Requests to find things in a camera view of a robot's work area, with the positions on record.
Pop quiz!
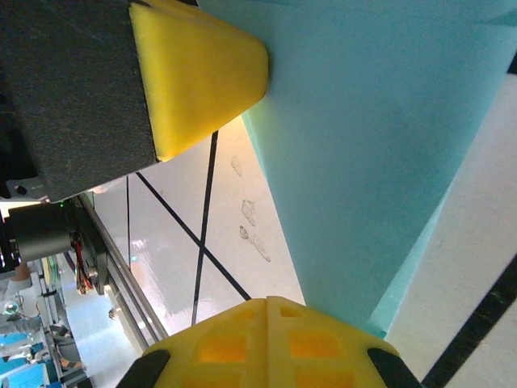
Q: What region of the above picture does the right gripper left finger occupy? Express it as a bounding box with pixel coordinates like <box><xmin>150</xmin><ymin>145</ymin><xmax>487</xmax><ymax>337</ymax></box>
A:
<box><xmin>123</xmin><ymin>297</ymin><xmax>268</xmax><ymax>388</ymax></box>

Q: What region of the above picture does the grey metal tray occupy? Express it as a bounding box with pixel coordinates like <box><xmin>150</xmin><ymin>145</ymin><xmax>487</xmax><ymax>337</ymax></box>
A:
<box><xmin>60</xmin><ymin>282</ymin><xmax>170</xmax><ymax>388</ymax></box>

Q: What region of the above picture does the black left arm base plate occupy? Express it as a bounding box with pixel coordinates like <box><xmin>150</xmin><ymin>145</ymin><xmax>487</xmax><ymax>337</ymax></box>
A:
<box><xmin>74</xmin><ymin>200</ymin><xmax>111</xmax><ymax>297</ymax></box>

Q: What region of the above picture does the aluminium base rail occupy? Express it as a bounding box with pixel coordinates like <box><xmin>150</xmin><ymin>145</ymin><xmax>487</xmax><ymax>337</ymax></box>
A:
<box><xmin>80</xmin><ymin>189</ymin><xmax>170</xmax><ymax>359</ymax></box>

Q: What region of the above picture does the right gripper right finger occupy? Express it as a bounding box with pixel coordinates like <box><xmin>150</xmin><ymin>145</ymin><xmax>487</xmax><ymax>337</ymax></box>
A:
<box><xmin>266</xmin><ymin>295</ymin><xmax>423</xmax><ymax>388</ymax></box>

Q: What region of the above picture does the light blue paper sheet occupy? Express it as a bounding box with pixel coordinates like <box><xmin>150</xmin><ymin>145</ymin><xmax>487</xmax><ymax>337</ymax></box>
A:
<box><xmin>196</xmin><ymin>0</ymin><xmax>517</xmax><ymax>341</ymax></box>

